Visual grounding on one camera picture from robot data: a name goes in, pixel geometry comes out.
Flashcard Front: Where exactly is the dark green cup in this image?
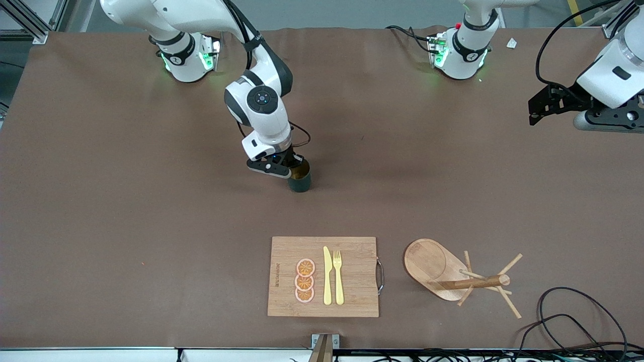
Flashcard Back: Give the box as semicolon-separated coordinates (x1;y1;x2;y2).
287;158;311;193

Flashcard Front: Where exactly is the yellow plastic knife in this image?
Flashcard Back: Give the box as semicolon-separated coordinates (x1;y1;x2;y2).
323;246;333;306

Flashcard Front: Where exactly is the yellow plastic fork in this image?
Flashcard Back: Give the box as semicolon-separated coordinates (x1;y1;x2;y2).
333;250;345;306

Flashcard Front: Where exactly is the bamboo cutting board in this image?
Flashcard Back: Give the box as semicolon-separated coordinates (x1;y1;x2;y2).
267;236;380;318

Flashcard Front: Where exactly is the wooden mug tree stand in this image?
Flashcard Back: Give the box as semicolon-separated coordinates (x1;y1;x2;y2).
404;238;524;320

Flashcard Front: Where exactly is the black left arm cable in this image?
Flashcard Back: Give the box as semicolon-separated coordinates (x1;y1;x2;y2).
534;0;625;102

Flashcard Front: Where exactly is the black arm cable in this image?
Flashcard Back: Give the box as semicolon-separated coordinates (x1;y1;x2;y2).
221;0;312;149
534;0;625;102

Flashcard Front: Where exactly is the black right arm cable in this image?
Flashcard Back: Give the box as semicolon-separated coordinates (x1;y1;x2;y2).
221;0;312;149

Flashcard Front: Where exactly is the black left base cable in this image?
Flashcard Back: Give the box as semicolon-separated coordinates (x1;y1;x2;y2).
386;25;434;54

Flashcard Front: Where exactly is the metal bracket with wooden post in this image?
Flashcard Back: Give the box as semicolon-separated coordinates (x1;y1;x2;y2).
309;333;340;362

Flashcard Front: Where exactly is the looped black table cable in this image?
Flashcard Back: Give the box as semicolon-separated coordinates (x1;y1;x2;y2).
513;287;629;362

